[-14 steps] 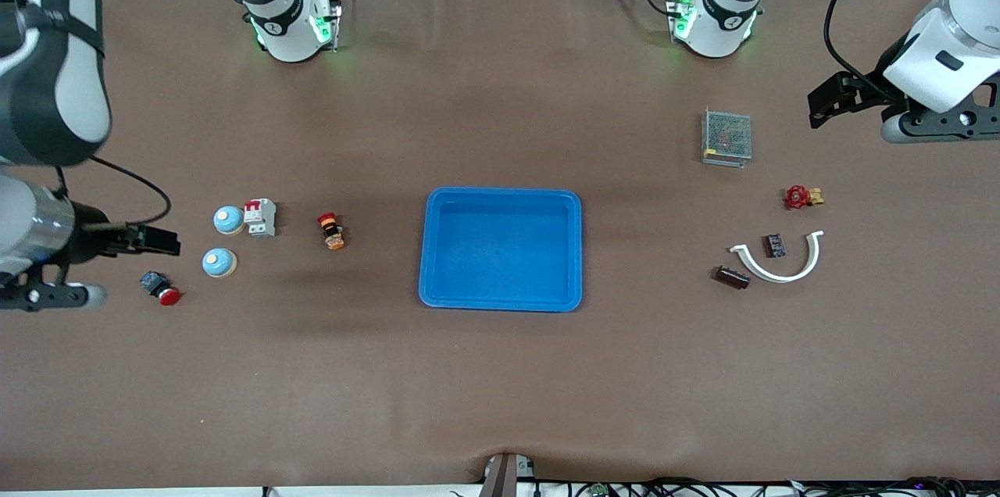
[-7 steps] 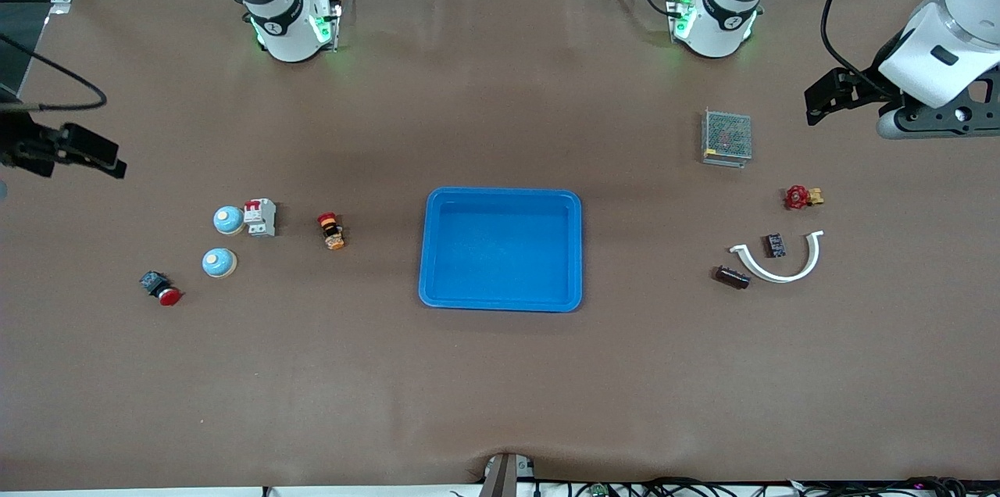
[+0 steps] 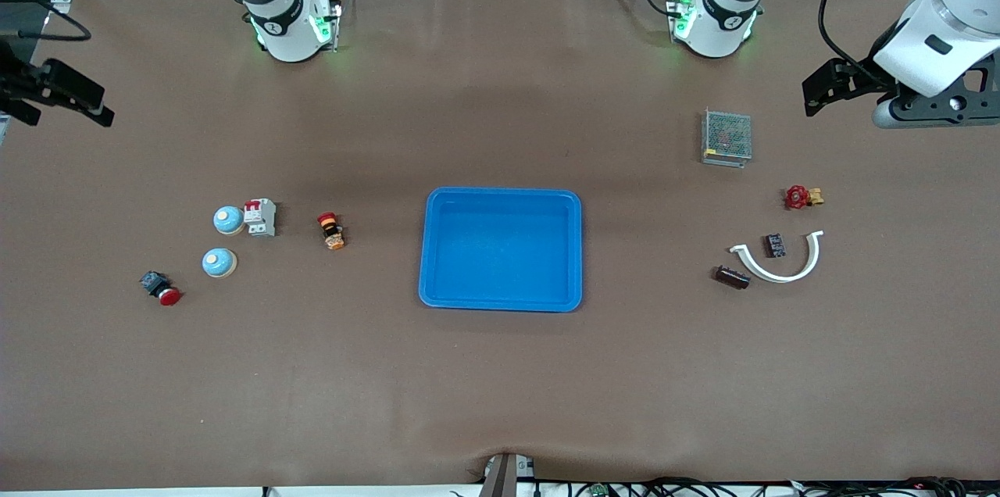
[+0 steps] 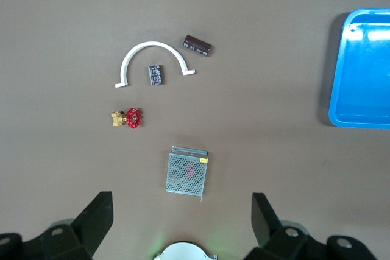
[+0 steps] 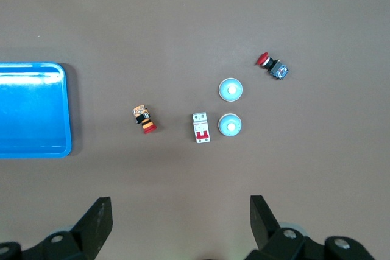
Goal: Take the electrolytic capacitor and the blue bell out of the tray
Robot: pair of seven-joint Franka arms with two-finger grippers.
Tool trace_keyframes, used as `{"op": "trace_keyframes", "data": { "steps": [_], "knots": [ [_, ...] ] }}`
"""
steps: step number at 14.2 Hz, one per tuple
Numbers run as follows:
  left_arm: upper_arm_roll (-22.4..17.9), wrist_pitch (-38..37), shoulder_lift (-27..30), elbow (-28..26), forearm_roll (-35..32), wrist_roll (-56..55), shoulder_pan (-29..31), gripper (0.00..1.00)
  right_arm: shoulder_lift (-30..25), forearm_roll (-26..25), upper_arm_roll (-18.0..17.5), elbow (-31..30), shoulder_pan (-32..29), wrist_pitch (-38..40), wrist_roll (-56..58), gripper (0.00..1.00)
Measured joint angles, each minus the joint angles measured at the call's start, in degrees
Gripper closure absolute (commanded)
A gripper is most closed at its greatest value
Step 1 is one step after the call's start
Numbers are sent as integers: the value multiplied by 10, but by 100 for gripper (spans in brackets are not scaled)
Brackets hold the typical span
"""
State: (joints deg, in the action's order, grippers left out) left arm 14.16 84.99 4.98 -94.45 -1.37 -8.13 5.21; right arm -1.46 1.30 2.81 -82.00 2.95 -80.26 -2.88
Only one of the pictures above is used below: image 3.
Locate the light blue desk bell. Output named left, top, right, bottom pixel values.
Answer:
left=212, top=205, right=246, bottom=237
left=202, top=248, right=238, bottom=280

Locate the metal mesh power supply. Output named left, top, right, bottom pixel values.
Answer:
left=701, top=109, right=753, bottom=168

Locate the white curved plastic clamp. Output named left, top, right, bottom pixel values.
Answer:
left=729, top=230, right=825, bottom=284

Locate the red emergency stop button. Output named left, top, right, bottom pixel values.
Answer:
left=140, top=270, right=183, bottom=306

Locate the blue plastic tray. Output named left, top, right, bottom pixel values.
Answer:
left=419, top=186, right=583, bottom=313

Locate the brown table cover mat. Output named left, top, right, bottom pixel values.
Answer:
left=0, top=0, right=1000, bottom=492

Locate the white circuit breaker red switch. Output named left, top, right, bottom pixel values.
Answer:
left=242, top=198, right=276, bottom=238

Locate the orange push button switch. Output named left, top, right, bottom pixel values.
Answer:
left=317, top=212, right=346, bottom=251

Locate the black cable bundle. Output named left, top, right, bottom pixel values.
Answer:
left=449, top=476, right=1000, bottom=497

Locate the grey metal camera post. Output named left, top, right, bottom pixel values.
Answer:
left=483, top=453, right=537, bottom=497

